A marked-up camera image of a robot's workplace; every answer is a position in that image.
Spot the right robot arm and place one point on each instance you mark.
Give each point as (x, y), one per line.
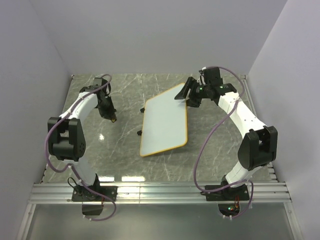
(227, 99)

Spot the yellow framed whiteboard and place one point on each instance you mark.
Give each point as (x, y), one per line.
(165, 123)

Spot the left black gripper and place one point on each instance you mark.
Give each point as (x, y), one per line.
(110, 113)

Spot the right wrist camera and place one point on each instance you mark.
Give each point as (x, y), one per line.
(201, 79)

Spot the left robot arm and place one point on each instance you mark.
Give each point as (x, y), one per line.
(65, 143)

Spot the whiteboard wire stand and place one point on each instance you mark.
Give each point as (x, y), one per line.
(139, 132)

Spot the aluminium mounting rail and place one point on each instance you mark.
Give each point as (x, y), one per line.
(155, 193)

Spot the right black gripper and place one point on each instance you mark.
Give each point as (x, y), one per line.
(192, 101)

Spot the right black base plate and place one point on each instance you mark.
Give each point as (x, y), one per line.
(240, 193)

